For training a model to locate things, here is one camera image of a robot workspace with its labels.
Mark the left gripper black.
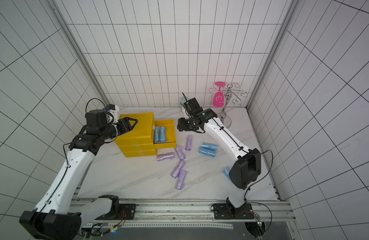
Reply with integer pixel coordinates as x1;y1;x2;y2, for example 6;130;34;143
100;116;139;140

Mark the yellow drawer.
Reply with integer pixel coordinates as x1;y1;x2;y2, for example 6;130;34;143
154;119;176;149

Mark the blue bag roll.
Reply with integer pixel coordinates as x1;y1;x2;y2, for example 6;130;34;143
199;148;216;157
202;142;218;152
153;126;160;144
159;126;166;143
223;166;231;181

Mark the blue bag roll top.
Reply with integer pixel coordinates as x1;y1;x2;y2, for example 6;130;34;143
202;142;218;152

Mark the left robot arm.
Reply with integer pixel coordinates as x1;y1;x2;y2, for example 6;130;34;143
19;107;138;240

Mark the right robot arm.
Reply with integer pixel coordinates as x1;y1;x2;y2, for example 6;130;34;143
177;98;262;218

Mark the yellow drawer cabinet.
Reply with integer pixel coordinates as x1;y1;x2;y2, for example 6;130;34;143
115;113;157;158

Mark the purple bag roll top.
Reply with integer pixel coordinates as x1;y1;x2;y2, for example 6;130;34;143
185;135;194;151

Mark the purple bag roll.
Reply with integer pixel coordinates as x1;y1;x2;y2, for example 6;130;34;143
185;135;194;151
175;170;187;190
174;145;186;161
171;160;185;179
157;152;175;162

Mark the mint green jar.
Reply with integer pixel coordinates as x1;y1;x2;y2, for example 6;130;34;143
179;96;187;108

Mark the purple bag roll upper middle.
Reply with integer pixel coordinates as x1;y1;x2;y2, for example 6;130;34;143
174;145;186;161

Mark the purple bag roll left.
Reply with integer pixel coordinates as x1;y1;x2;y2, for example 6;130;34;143
157;152;175;162

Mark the chrome glass rack stand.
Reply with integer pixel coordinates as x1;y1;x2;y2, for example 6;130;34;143
209;83;248;128

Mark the pink plastic wine glass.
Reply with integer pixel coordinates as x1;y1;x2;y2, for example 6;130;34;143
213;82;226;108

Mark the purple bag roll lower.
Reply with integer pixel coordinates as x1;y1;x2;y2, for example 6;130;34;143
171;160;185;179

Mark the purple bag roll bottom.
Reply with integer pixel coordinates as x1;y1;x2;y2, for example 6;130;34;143
175;170;187;190

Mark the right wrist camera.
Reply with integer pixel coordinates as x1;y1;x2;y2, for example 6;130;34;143
182;101;194;119

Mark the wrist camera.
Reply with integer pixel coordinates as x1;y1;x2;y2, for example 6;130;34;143
104;104;119;123
182;101;194;119

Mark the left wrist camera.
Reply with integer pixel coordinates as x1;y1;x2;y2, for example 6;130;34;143
104;104;119;123

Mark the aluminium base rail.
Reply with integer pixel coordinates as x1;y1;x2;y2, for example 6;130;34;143
82;199;296;230

